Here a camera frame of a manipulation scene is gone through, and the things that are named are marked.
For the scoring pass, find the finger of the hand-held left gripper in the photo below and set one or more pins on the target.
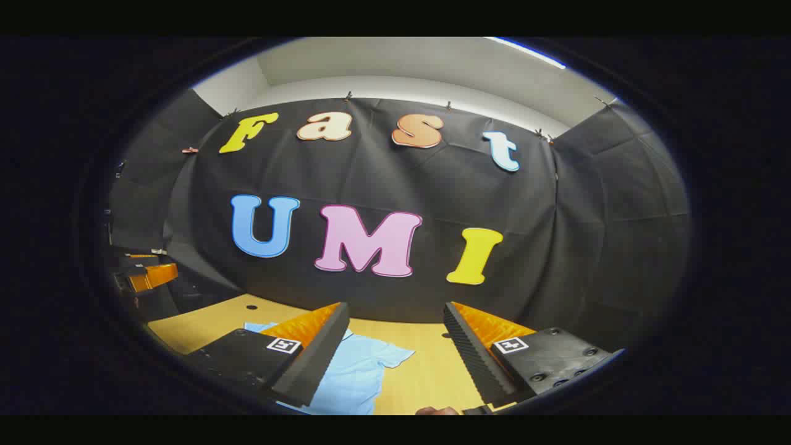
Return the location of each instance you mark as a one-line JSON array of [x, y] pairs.
[[154, 276]]

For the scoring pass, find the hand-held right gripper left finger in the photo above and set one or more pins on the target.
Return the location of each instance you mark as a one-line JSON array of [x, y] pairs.
[[321, 352]]

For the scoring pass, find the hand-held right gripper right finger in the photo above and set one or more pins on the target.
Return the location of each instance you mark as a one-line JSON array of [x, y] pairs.
[[473, 355]]

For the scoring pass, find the light blue T-shirt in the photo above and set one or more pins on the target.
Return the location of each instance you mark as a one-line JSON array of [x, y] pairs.
[[364, 377]]

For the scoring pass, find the black backdrop cloth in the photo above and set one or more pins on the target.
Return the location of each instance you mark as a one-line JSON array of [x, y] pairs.
[[371, 173]]

